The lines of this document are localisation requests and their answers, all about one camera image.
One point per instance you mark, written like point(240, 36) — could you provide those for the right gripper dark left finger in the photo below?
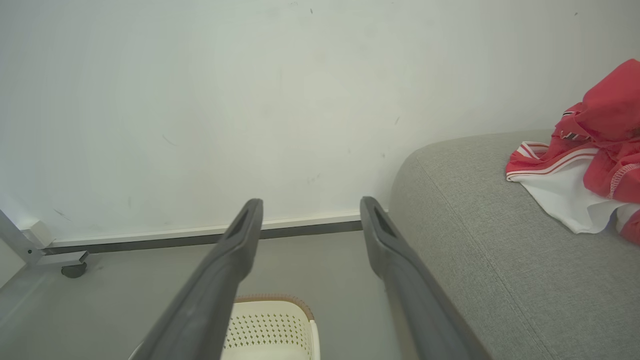
point(210, 295)

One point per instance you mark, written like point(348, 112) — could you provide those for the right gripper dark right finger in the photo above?
point(415, 305)

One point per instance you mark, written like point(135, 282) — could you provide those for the red and white garment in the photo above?
point(605, 150)

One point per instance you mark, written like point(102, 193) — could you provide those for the cream perforated laundry basket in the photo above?
point(270, 330)

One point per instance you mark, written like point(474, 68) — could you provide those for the white and black baseboard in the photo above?
point(175, 235)

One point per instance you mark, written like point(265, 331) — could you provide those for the grey fabric sofa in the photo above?
point(510, 270)

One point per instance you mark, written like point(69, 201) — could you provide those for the black caster wheel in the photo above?
point(74, 270)

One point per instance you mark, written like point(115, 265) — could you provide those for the grey metal frame foot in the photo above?
point(30, 250)

